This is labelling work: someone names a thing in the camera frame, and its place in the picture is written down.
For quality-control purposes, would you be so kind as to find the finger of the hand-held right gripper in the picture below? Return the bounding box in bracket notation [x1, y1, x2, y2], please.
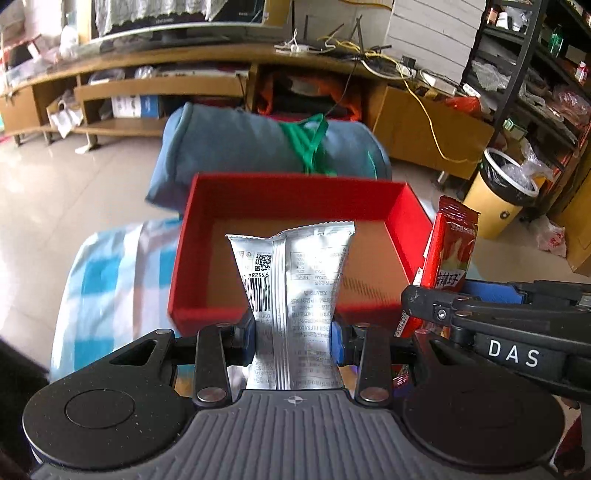
[455, 279, 591, 306]
[400, 284, 468, 332]

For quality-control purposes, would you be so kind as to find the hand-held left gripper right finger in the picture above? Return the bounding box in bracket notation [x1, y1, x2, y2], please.
[331, 321, 472, 408]

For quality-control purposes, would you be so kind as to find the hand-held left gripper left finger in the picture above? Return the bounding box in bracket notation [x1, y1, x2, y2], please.
[108, 310, 257, 409]

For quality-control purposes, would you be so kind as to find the red snack packet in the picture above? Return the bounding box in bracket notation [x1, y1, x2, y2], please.
[392, 195, 482, 393]

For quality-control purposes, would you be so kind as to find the silver foil snack packet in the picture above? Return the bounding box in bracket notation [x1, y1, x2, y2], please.
[225, 220, 357, 391]

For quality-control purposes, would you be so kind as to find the red cardboard box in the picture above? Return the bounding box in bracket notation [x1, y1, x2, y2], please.
[167, 173, 437, 337]

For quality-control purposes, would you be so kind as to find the white plastic bag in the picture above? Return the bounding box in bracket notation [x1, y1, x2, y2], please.
[536, 217, 568, 257]

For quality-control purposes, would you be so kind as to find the yellow trash bin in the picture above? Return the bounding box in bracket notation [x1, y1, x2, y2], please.
[462, 148, 543, 241]

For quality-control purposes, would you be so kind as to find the blue white checked cloth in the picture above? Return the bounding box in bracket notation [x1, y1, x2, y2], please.
[48, 217, 185, 384]

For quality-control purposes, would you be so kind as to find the red plastic bag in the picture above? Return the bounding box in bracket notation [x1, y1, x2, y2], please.
[445, 95, 481, 116]

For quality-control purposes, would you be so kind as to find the blue rolled blanket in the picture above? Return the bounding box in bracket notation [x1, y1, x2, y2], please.
[145, 102, 393, 217]

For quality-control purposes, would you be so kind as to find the orange plastic bag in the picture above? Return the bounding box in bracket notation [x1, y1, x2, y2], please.
[256, 76, 363, 121]

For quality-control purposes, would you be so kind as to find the black metal shelf rack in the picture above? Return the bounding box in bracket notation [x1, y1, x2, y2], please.
[462, 0, 591, 217]

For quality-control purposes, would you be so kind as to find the white blue carton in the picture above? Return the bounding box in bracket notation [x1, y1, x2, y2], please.
[111, 95, 162, 120]

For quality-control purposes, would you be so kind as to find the white slatted panel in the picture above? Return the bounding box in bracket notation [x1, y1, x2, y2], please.
[385, 0, 488, 86]

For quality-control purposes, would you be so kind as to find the wooden television stand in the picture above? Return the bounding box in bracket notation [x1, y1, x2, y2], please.
[0, 41, 495, 181]

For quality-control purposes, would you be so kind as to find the black router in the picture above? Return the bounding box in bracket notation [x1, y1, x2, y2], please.
[302, 14, 393, 58]

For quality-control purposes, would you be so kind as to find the television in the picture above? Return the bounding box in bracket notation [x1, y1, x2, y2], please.
[78, 0, 296, 47]

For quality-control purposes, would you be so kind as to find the yellow cable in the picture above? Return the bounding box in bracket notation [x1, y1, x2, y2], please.
[323, 39, 483, 163]

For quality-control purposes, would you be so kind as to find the green strap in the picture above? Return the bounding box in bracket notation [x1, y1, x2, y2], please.
[281, 114, 339, 176]

